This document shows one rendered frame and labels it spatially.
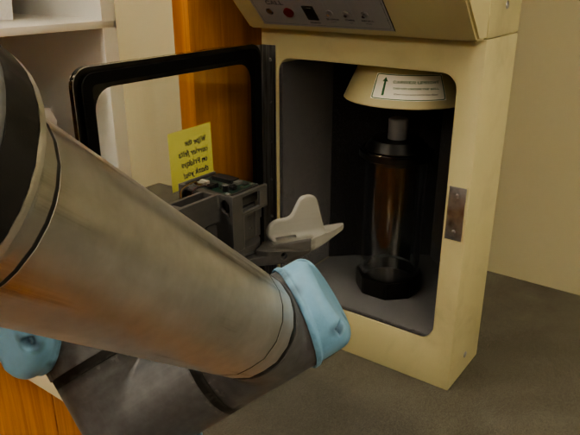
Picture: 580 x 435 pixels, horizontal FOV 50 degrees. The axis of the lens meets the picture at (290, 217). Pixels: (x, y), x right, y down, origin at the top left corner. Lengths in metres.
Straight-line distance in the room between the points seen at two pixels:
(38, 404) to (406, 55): 0.80
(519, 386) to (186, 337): 0.71
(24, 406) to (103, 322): 0.94
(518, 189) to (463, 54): 0.52
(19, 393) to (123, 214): 0.96
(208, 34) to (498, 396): 0.64
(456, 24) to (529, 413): 0.51
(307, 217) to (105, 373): 0.27
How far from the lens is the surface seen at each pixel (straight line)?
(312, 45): 0.86
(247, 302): 0.34
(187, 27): 0.87
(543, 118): 1.19
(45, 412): 1.14
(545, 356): 1.04
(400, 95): 0.82
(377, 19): 0.75
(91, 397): 0.49
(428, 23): 0.73
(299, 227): 0.64
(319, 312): 0.43
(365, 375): 0.93
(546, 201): 1.23
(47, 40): 2.06
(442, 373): 0.91
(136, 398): 0.48
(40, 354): 0.48
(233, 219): 0.58
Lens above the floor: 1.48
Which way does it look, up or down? 22 degrees down
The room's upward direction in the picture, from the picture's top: straight up
